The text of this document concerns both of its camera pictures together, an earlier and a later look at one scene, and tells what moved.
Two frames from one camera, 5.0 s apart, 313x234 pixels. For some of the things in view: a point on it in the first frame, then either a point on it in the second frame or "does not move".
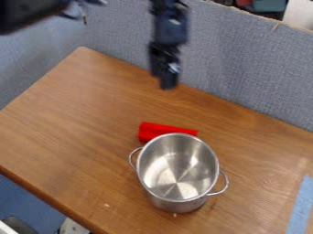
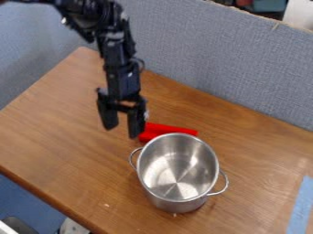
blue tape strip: (303, 207) does not move
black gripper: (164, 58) → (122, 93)
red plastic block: (149, 130) does not move
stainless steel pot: (178, 171) does not move
